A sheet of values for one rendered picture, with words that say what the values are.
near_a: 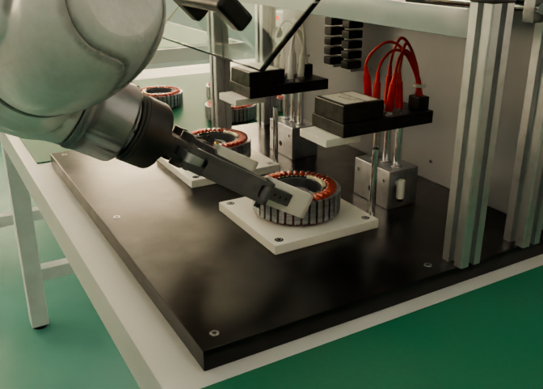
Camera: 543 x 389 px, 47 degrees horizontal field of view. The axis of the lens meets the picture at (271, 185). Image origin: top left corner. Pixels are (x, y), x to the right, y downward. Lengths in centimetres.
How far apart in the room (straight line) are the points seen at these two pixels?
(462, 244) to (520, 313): 9
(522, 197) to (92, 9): 54
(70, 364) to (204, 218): 116
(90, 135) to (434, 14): 38
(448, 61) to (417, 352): 45
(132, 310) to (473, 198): 37
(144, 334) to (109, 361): 126
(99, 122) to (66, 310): 157
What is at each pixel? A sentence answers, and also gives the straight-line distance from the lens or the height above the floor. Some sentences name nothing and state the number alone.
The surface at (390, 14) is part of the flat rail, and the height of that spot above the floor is 103.
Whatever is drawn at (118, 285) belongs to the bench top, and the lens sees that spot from 72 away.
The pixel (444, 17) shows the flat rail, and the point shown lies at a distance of 69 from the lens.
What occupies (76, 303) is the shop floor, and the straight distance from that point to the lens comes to 218.
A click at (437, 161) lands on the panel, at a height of 80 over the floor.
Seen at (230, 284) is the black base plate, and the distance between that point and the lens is 66.
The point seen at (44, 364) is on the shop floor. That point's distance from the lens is 193.
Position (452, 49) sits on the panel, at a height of 97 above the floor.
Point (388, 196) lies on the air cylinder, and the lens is 84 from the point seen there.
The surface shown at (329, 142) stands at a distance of 76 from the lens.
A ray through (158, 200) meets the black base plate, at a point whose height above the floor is 77.
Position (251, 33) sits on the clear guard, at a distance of 55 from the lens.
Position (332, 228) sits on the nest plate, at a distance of 75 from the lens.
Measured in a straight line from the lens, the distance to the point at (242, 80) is 98.
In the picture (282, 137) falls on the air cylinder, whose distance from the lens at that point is 104.
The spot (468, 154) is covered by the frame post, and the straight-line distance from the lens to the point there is 67.
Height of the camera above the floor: 110
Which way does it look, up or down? 21 degrees down
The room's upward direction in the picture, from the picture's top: straight up
